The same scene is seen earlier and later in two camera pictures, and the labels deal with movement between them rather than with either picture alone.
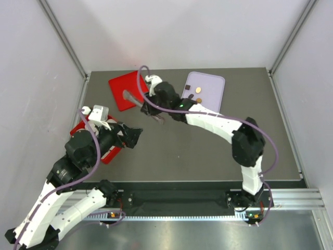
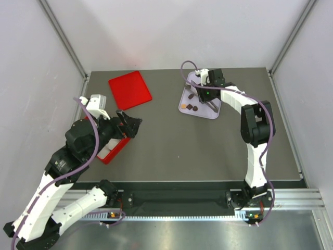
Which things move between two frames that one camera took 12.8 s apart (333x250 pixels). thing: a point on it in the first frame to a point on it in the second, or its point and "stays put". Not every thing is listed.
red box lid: x=129 y=83 stays put
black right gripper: x=147 y=109 to x=203 y=98
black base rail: x=186 y=196 stays put
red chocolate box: x=110 y=156 stays put
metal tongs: x=127 y=95 to x=210 y=103
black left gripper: x=131 y=135 to x=132 y=124
